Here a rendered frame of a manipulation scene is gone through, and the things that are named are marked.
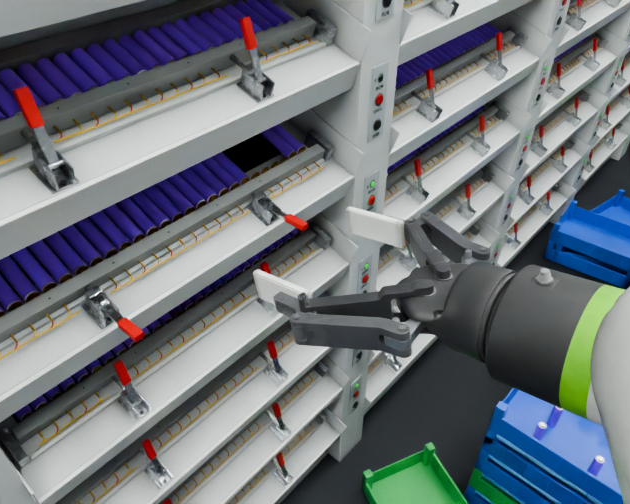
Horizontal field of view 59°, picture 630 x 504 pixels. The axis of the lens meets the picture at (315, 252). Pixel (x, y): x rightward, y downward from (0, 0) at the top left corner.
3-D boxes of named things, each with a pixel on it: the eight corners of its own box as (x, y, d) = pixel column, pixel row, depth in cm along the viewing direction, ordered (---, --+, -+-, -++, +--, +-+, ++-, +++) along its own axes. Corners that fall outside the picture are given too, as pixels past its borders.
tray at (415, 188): (512, 143, 146) (542, 102, 135) (373, 253, 111) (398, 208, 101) (453, 98, 152) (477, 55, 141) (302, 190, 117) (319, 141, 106)
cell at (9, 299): (-7, 268, 65) (24, 306, 63) (-23, 276, 64) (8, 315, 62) (-10, 259, 64) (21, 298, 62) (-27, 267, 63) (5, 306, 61)
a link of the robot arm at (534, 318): (619, 250, 39) (566, 323, 33) (600, 372, 45) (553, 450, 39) (534, 230, 42) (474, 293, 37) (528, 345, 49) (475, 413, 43)
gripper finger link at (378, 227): (399, 223, 55) (403, 220, 55) (345, 208, 59) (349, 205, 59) (401, 249, 56) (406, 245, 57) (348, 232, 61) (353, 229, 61)
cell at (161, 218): (140, 195, 77) (170, 226, 75) (129, 201, 76) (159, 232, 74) (141, 187, 75) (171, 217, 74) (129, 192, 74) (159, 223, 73)
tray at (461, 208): (497, 202, 158) (523, 168, 147) (367, 318, 123) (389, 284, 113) (443, 159, 164) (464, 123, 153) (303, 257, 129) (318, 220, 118)
